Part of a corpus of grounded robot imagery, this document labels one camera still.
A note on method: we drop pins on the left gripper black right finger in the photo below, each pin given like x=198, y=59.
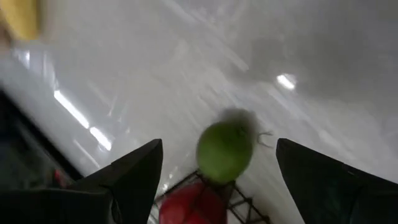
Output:
x=326, y=193

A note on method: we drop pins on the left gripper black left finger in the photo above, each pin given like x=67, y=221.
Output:
x=136, y=180

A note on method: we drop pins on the red tomato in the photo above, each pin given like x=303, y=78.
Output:
x=189, y=205

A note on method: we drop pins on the green lime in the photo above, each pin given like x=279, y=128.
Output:
x=224, y=152

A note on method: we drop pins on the yellow lemon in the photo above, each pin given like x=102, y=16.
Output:
x=21, y=18

